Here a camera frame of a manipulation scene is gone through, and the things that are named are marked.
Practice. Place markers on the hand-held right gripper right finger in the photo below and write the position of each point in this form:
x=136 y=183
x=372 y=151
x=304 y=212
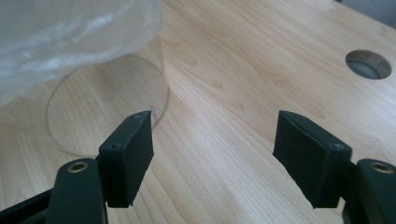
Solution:
x=311 y=158

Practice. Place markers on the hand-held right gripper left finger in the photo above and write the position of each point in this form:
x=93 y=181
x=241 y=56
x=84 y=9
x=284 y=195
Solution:
x=127 y=155

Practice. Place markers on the clear round container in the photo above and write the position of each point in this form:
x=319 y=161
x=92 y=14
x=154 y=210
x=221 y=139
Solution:
x=106 y=102

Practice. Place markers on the clear plastic bag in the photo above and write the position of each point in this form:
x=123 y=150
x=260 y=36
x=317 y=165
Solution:
x=62 y=37

